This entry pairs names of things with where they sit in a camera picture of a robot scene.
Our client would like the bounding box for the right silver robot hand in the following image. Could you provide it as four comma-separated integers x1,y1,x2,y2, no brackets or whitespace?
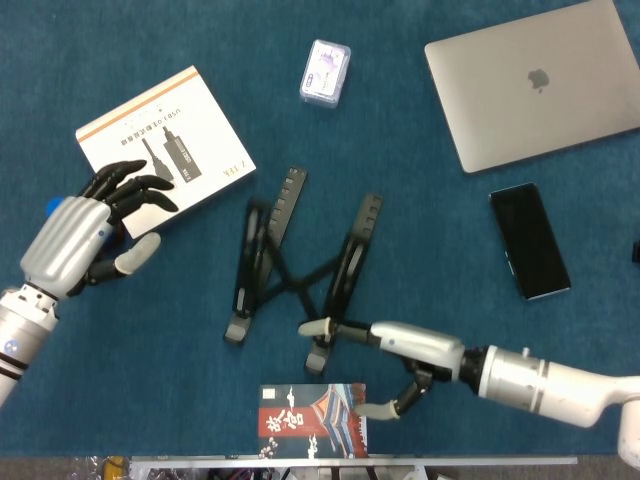
297,317,489,421

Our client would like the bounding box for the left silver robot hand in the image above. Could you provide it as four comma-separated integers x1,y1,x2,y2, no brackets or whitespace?
19,159,180,301

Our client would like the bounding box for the black folding laptop stand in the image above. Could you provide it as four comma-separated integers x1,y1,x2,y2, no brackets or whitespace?
222,164,385,376

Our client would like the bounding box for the silver Apple laptop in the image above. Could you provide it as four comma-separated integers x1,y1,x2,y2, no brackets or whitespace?
423,0,640,175

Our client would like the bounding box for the cola bottle with blue cap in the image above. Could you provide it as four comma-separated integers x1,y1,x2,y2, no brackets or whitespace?
46,196,126,251

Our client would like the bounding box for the teal table cloth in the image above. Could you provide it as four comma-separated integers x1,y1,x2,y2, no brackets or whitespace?
0,0,640,459

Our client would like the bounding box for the dark illustrated Chinese book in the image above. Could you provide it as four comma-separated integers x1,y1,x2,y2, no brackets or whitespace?
258,382,370,459

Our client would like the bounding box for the black smartphone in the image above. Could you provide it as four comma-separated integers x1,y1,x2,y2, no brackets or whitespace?
488,182,573,302

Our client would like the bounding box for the white USB cable box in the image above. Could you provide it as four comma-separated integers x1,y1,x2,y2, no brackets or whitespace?
75,65,258,241

